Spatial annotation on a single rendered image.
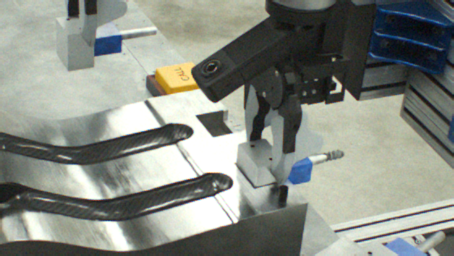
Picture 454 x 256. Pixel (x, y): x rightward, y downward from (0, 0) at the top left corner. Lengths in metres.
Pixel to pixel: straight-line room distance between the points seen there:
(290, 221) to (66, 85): 0.48
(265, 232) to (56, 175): 0.24
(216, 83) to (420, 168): 1.82
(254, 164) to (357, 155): 1.70
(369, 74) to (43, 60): 0.52
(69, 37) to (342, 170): 1.56
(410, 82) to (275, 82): 0.62
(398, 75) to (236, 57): 0.65
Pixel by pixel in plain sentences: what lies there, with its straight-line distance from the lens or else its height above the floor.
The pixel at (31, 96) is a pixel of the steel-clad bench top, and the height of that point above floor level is 0.80.
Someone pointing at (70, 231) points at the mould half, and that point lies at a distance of 0.92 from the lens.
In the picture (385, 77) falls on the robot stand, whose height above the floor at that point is 0.76.
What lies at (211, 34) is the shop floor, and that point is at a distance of 3.26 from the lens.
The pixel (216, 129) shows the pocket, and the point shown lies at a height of 0.86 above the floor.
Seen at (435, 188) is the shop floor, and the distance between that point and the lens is 2.63.
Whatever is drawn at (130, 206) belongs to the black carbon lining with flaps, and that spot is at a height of 0.88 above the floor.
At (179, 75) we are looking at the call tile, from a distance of 1.32.
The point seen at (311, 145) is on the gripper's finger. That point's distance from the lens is 1.01.
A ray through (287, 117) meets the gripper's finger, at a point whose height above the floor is 0.99.
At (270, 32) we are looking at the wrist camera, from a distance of 0.94.
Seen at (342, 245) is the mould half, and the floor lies 0.86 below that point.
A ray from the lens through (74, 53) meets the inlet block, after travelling 1.18.
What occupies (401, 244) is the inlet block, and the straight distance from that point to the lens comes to 1.01.
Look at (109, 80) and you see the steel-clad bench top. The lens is 1.38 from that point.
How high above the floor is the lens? 1.50
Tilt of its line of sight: 33 degrees down
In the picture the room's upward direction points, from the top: 5 degrees clockwise
